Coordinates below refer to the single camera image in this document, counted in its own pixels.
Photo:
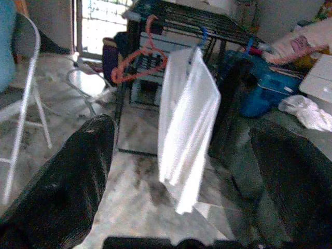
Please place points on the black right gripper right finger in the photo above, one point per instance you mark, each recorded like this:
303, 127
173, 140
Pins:
298, 186

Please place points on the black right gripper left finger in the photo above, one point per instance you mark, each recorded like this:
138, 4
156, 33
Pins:
59, 186

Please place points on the red plastic hanger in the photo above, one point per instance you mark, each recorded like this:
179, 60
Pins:
149, 41

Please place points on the blue plastic hanger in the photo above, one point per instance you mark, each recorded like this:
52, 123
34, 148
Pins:
249, 46
204, 35

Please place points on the green leather sofa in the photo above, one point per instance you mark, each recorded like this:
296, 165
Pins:
285, 119

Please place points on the white crumpled cloth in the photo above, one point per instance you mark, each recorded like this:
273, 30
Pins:
306, 111

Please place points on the black garment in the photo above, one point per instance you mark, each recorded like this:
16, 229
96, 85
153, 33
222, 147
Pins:
233, 109

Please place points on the blue bag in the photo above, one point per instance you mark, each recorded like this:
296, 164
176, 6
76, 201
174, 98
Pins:
272, 88

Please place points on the white folding chair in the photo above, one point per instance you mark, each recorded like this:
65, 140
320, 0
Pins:
29, 85

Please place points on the white storage box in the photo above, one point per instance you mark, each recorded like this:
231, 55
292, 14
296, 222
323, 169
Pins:
319, 77

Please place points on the white garment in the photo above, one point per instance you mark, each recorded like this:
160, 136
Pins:
186, 124

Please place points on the purple bin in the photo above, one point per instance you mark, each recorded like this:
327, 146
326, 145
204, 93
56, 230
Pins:
110, 62

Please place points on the pink patterned cloth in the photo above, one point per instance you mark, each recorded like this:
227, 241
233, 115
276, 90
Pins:
301, 41

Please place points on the black drying rack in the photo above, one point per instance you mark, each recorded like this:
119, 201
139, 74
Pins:
194, 20

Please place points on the white metal frame stool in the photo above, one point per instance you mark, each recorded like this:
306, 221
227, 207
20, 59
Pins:
88, 83

